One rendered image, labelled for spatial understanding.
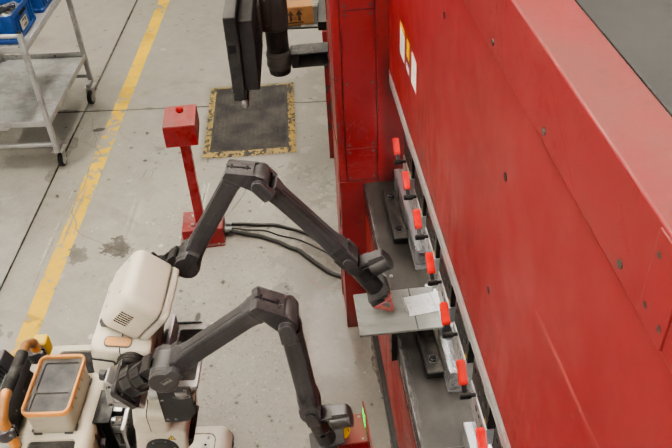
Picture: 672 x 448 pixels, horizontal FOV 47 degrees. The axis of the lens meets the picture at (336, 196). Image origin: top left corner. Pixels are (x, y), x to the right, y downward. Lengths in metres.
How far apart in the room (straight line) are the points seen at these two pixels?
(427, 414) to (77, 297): 2.35
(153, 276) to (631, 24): 1.46
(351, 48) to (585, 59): 1.82
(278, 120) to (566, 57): 4.24
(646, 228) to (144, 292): 1.53
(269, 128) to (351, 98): 2.26
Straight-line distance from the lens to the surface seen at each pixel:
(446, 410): 2.44
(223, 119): 5.38
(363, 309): 2.53
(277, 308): 1.91
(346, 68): 2.94
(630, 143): 0.99
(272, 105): 5.47
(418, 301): 2.56
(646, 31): 1.26
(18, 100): 5.45
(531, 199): 1.35
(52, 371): 2.70
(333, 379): 3.63
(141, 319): 2.19
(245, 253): 4.28
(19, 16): 5.00
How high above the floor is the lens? 2.84
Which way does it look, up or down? 38 degrees down
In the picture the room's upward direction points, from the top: 3 degrees counter-clockwise
